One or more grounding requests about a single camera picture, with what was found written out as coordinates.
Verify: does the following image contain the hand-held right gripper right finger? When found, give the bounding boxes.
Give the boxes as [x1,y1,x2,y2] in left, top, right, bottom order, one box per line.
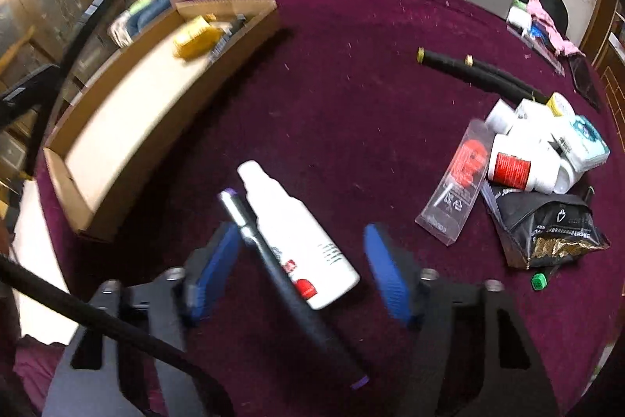
[362,223,568,417]

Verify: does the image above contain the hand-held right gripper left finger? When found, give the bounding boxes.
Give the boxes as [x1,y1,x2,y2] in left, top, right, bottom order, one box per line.
[44,222,244,417]

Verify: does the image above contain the black marker purple caps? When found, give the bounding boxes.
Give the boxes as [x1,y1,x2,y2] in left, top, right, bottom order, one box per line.
[217,188,370,391]

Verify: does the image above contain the white spray bottle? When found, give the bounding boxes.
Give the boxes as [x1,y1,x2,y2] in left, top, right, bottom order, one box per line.
[237,160,361,311]

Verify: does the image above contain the green capped marker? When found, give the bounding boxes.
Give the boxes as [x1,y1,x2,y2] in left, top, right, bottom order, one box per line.
[531,263,562,290]

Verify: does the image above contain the clear package red print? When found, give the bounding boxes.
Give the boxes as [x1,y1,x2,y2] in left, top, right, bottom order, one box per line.
[415,119,496,247]

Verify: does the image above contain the black pouch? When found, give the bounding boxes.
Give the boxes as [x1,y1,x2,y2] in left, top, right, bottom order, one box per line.
[481,187,611,270]

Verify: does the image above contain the white bottle red label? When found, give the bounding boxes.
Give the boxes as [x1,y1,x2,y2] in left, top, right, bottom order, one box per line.
[487,134,574,194]

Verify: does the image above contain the crumpled white paper wrapper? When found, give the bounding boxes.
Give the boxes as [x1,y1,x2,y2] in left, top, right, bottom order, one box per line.
[484,98,518,134]

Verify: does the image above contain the yellow packet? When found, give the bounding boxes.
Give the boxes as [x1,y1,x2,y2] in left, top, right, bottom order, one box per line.
[173,17,221,59]

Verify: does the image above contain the dark pen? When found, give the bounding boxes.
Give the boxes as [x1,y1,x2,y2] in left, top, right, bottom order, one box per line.
[207,17,247,62]

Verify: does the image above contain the teal white package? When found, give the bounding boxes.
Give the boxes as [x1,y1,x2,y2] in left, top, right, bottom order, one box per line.
[561,114,611,174]

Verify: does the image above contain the blue green cloth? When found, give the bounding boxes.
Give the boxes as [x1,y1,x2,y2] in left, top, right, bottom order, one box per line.
[110,0,169,44]

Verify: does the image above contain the black metal stand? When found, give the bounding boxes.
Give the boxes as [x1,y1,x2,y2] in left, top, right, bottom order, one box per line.
[0,0,132,183]

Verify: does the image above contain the clear flat packet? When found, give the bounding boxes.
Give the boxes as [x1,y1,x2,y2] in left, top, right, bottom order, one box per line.
[508,23,567,76]

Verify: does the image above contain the pink cloth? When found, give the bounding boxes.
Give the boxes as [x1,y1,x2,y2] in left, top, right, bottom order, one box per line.
[527,0,582,56]

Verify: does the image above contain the wooden sideboard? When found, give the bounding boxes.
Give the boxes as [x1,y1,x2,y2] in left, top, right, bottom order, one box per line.
[581,0,625,144]

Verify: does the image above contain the black cable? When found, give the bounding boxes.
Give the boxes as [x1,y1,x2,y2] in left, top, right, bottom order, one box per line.
[0,258,235,417]

